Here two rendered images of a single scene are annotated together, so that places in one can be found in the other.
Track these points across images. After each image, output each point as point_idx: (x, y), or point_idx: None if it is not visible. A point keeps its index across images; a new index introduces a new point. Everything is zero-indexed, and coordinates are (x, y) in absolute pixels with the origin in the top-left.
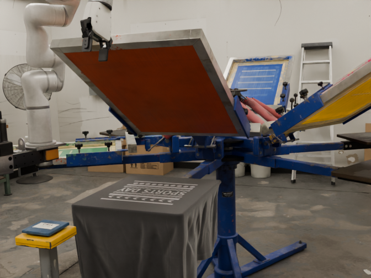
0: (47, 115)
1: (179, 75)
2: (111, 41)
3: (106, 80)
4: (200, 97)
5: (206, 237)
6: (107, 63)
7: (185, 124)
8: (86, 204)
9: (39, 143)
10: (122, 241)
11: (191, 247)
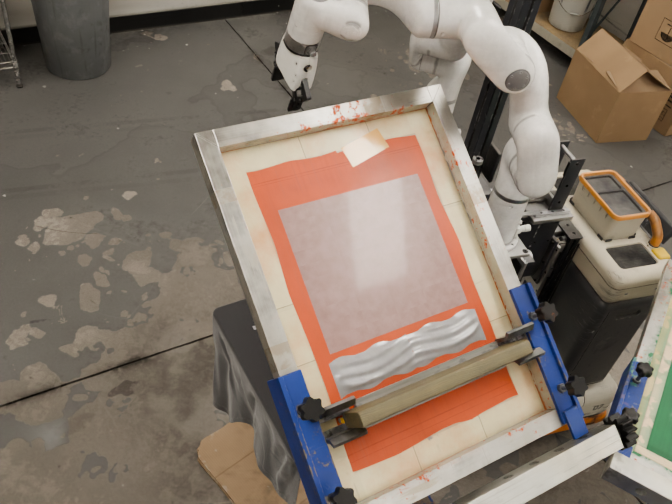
0: (493, 204)
1: (295, 226)
2: (305, 97)
3: (430, 197)
4: (312, 312)
5: (258, 436)
6: (385, 154)
7: (424, 413)
8: None
9: None
10: None
11: (231, 378)
